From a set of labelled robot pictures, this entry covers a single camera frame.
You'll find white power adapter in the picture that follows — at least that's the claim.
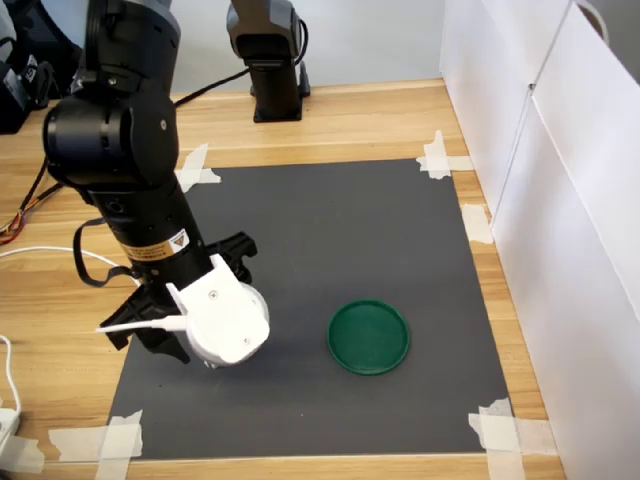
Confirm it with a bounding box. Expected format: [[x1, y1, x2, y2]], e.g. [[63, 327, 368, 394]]
[[0, 407, 22, 447]]

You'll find white partition panel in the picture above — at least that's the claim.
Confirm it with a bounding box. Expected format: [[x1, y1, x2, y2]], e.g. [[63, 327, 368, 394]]
[[491, 0, 640, 480], [438, 0, 572, 216]]

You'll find white camera cable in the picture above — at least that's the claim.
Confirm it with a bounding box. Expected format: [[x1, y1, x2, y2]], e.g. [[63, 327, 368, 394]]
[[0, 246, 189, 335]]

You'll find thin black cable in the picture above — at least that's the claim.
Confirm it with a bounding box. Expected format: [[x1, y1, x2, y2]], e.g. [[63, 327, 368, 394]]
[[17, 157, 51, 214]]

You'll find round green lid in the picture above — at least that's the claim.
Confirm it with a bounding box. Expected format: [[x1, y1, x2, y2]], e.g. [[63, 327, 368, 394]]
[[327, 298, 412, 378]]

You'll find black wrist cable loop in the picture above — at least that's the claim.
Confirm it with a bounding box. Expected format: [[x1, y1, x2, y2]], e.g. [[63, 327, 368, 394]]
[[73, 216, 147, 290]]

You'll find white adapter cable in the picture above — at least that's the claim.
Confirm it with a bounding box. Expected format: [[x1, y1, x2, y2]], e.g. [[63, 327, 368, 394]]
[[0, 332, 24, 416]]

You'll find white tape strip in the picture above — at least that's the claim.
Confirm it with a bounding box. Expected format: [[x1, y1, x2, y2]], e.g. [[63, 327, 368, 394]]
[[93, 408, 144, 480], [174, 143, 210, 195], [478, 397, 527, 480], [174, 166, 223, 187], [467, 412, 559, 457], [0, 433, 47, 475], [47, 424, 144, 462], [423, 129, 452, 182], [415, 155, 474, 174], [460, 202, 495, 245]]

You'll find dark grey mat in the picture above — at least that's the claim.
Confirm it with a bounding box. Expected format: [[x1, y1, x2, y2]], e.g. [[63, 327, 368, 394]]
[[107, 158, 514, 459]]

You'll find black chair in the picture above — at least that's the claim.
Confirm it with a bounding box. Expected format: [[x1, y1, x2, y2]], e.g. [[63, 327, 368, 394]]
[[0, 0, 87, 135]]

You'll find white loop handle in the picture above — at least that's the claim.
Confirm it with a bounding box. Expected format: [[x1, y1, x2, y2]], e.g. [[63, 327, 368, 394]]
[[574, 0, 612, 45]]

